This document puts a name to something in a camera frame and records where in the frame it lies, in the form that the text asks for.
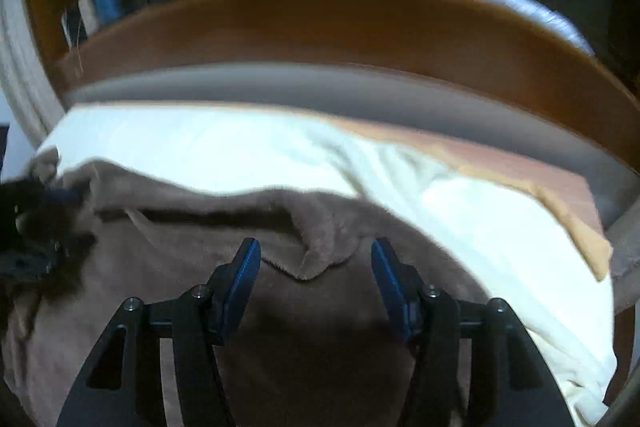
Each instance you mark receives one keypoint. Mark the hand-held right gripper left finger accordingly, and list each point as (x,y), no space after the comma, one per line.
(242,287)

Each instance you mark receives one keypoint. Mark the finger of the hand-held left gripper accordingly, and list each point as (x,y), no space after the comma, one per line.
(62,196)

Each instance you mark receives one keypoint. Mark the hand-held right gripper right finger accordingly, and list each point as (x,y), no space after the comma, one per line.
(395,292)

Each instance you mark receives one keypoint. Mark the brown fleece garment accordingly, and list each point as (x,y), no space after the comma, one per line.
(310,332)

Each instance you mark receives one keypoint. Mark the white bed sheet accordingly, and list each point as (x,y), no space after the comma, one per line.
(225,147)

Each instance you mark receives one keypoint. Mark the dark thread spool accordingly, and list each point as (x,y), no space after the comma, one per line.
(71,26)

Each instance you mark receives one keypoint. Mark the tan blanket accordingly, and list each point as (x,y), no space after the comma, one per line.
(525,177)

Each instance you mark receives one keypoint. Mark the cream thread spool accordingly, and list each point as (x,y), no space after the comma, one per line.
(88,14)

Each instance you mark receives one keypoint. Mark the wooden window frame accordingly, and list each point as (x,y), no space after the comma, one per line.
(325,27)

